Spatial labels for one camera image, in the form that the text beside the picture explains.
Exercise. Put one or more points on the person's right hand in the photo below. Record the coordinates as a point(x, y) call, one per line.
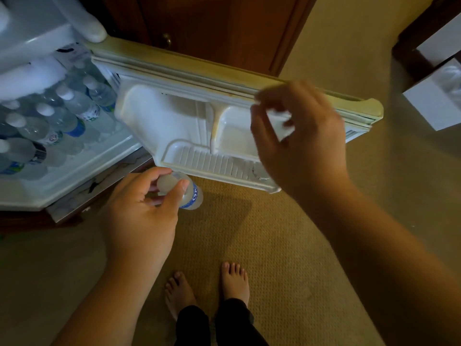
point(317, 154)

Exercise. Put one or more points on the person's left hand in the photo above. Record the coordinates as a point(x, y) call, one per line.
point(137, 230)

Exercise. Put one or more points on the blue label water bottle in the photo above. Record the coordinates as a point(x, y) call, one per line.
point(192, 198)

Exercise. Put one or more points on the white mini fridge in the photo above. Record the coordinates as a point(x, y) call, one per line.
point(162, 115)

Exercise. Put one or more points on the group of bottles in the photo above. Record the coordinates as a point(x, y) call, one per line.
point(65, 120)

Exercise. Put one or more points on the person's right forearm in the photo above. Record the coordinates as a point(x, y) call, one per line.
point(378, 255)

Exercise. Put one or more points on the person's left forearm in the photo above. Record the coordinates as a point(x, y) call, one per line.
point(108, 306)

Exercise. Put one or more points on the person's left foot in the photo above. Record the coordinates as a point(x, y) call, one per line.
point(180, 295)

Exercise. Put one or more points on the person's foot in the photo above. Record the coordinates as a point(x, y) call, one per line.
point(235, 284)
point(180, 295)

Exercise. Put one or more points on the person's right foot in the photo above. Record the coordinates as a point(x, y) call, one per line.
point(235, 284)

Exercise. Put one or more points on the person's black trousers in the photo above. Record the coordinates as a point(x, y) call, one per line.
point(230, 327)

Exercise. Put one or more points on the white rectangular box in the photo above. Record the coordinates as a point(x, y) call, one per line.
point(432, 104)

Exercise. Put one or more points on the dark wooden furniture piece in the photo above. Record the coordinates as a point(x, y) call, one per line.
point(407, 57)

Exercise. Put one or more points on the wooden table with yellow top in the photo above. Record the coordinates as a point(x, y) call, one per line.
point(223, 28)

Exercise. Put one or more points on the frosted freezer compartment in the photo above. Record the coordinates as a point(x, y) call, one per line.
point(32, 77)

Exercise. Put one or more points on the temperature control dial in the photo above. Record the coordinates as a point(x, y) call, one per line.
point(72, 55)

